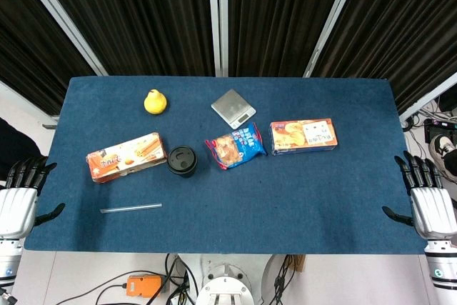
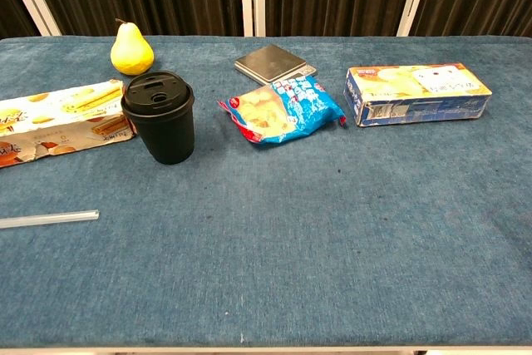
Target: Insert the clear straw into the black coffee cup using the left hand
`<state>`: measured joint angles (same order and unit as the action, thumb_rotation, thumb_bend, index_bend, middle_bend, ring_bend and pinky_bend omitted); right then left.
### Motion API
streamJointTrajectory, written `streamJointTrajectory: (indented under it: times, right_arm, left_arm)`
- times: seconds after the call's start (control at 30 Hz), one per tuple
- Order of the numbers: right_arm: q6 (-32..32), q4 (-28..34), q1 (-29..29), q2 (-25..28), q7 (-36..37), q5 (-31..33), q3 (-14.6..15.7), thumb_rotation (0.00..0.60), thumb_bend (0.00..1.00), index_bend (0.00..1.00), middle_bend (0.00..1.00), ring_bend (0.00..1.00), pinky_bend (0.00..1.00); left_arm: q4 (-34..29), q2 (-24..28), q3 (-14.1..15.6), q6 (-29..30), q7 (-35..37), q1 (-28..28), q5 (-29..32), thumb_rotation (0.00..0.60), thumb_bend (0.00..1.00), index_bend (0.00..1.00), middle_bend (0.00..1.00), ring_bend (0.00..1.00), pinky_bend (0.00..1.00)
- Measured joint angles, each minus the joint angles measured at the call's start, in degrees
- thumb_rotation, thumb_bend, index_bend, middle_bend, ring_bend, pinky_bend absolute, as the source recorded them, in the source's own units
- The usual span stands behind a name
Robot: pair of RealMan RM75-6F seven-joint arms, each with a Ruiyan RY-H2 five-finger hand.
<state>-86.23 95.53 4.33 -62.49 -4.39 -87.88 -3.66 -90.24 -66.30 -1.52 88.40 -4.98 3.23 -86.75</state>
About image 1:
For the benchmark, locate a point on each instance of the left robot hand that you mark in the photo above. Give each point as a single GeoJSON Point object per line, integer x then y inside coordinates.
{"type": "Point", "coordinates": [16, 208]}

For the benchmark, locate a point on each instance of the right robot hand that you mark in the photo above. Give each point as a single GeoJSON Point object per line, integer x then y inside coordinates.
{"type": "Point", "coordinates": [432, 212]}

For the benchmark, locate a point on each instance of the transparent plastic straw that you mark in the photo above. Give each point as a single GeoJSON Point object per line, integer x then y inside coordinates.
{"type": "Point", "coordinates": [132, 208]}

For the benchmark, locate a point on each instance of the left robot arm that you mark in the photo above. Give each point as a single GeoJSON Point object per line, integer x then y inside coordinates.
{"type": "Point", "coordinates": [8, 262]}

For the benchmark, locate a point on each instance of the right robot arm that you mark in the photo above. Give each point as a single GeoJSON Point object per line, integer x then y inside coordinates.
{"type": "Point", "coordinates": [442, 269]}

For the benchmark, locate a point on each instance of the black lidded cup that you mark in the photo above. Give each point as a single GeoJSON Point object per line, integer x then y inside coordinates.
{"type": "Point", "coordinates": [182, 160]}

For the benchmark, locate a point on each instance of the black and white shoe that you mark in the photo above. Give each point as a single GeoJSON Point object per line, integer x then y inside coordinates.
{"type": "Point", "coordinates": [442, 151]}

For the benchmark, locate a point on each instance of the black fabric object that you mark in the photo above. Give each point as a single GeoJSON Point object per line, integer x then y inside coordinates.
{"type": "Point", "coordinates": [18, 144]}

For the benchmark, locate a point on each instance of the long orange biscuit box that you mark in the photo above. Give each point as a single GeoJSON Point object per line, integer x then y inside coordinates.
{"type": "Point", "coordinates": [125, 158]}

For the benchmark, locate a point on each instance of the orange device box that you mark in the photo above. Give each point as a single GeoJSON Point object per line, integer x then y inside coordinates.
{"type": "Point", "coordinates": [143, 286]}

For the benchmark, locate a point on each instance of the orange cookie box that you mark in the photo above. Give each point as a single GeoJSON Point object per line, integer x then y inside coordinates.
{"type": "Point", "coordinates": [303, 137]}

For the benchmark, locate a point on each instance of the yellow pear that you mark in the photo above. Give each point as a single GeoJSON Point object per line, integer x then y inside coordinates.
{"type": "Point", "coordinates": [155, 104]}

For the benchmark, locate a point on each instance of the blue table cloth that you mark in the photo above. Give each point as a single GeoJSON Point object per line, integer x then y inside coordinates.
{"type": "Point", "coordinates": [250, 212]}

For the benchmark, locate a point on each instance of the blue snack bag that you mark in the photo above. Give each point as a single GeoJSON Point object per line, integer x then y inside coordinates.
{"type": "Point", "coordinates": [237, 146]}

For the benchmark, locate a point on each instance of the white robot torso base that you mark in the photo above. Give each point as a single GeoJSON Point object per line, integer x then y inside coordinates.
{"type": "Point", "coordinates": [228, 283]}

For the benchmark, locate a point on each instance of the silver kitchen scale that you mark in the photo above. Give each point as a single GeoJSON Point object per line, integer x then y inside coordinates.
{"type": "Point", "coordinates": [232, 106]}

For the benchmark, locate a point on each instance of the dark pleated curtain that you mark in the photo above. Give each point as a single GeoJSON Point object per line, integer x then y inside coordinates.
{"type": "Point", "coordinates": [143, 15]}

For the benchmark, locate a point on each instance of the white vertical frame post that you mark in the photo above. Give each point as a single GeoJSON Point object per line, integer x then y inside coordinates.
{"type": "Point", "coordinates": [218, 15]}

